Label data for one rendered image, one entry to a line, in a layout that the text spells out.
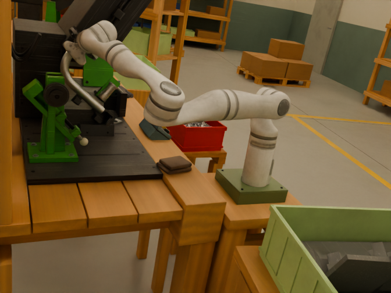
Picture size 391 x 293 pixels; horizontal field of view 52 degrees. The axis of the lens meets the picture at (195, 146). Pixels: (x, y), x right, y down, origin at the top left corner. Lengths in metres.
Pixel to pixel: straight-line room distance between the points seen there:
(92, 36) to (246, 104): 0.48
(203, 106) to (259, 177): 0.37
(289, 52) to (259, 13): 3.46
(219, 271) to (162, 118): 0.58
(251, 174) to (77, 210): 0.58
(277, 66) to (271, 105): 6.40
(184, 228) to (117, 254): 1.24
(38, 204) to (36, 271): 1.18
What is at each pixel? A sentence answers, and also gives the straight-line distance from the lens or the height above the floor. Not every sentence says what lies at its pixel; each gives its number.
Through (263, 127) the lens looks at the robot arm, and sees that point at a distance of 1.35.
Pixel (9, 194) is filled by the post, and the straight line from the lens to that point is 1.07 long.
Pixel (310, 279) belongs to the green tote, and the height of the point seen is 0.92.
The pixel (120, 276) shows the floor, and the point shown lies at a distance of 2.30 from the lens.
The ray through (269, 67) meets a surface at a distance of 7.57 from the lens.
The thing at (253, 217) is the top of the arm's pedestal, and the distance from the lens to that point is 1.32.
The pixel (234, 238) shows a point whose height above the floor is 0.78.
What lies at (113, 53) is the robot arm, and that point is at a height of 1.28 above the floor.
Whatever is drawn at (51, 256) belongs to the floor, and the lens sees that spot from 2.43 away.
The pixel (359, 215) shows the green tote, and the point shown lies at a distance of 1.34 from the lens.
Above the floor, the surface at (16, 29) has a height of 1.24.
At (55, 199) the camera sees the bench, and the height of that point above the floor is 0.88.
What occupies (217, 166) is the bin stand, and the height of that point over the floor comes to 0.73.
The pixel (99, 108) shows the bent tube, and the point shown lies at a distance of 1.57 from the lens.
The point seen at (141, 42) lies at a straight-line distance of 4.34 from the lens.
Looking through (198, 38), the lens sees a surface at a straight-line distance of 10.42.
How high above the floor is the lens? 1.50
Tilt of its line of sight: 22 degrees down
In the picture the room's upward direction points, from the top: 10 degrees clockwise
